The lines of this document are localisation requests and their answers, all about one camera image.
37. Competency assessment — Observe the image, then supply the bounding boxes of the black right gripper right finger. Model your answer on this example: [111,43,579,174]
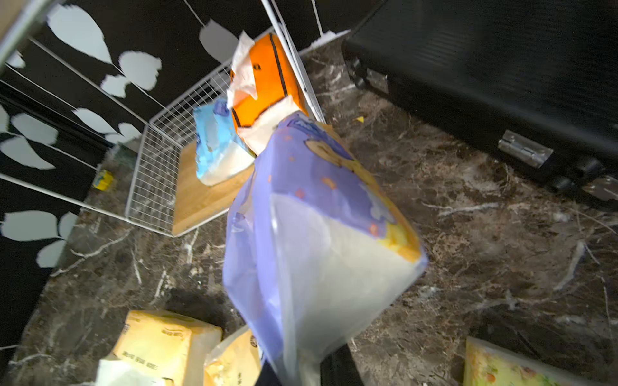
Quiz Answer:
[320,344,364,386]

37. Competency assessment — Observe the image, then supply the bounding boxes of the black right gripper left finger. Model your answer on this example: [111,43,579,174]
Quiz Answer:
[254,362,278,386]

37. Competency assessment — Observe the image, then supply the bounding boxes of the purple tissue pack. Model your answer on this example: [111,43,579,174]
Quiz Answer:
[223,112,428,385]

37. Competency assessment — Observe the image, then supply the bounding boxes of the yellow green tissue pack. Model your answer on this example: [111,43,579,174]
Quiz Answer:
[463,337,603,386]

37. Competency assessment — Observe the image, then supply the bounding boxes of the light blue tissue pack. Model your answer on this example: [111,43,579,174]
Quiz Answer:
[193,97,255,187]

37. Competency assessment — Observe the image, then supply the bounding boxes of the orange tissue pack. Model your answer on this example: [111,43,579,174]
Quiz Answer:
[227,32,309,155]

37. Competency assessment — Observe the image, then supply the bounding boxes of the black hard case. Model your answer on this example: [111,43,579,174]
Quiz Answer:
[341,1,617,212]

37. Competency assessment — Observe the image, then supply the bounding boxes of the white wire wooden shelf rack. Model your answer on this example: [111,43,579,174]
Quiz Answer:
[0,0,327,238]

